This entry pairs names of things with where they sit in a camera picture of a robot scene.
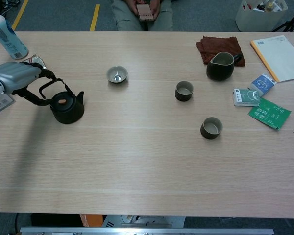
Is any silver and black left robot hand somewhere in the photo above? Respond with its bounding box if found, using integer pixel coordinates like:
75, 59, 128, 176
0, 61, 74, 107

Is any black teapot with loop handle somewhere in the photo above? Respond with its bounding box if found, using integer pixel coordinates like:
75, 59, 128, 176
38, 80, 85, 124

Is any dark ceramic tea cup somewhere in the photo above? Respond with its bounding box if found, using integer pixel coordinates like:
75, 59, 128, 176
199, 117, 223, 140
174, 80, 195, 102

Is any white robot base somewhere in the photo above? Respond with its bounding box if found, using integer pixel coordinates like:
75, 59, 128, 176
101, 215, 186, 228

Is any gold foil bag red print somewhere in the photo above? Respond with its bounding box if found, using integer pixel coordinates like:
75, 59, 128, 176
23, 54, 46, 68

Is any clear laminated card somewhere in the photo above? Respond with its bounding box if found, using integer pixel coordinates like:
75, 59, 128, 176
0, 94, 16, 118

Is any clear plastic bottle blue label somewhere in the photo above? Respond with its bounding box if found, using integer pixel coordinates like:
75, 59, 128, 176
0, 7, 29, 60

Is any grey-green shallow tea bowl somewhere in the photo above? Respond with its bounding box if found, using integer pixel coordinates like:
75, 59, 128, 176
106, 66, 128, 84

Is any seated person in grey trousers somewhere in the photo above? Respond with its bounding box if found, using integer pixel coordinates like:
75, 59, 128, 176
111, 0, 174, 32

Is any pink phone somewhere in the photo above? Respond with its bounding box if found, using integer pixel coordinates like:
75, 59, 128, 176
136, 3, 155, 23

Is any orange object under table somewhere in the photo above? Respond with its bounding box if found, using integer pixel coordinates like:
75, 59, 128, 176
79, 214, 103, 228

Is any dark ceramic pouring pitcher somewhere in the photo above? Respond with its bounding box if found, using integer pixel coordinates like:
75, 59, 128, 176
206, 51, 243, 82

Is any brown folded cloth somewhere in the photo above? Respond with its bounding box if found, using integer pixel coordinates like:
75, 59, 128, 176
196, 36, 245, 67

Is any grey-green tea packet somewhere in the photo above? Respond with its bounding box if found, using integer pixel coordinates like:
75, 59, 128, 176
233, 88, 261, 107

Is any blue and white tea packet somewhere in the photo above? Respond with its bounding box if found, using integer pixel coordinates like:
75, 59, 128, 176
247, 73, 277, 97

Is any white storage bin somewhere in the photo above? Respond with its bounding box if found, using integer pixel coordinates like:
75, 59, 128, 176
235, 0, 289, 32

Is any green tea sachet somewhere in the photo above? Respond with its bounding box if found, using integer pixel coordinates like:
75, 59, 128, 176
247, 97, 292, 131

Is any white notebook with yellow edge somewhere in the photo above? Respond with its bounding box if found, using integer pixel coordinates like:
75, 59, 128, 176
249, 35, 294, 83

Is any black tripod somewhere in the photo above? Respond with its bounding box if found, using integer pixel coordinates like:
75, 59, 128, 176
273, 0, 294, 32

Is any aluminium rail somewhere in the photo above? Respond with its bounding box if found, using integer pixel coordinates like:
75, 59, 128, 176
19, 227, 274, 235

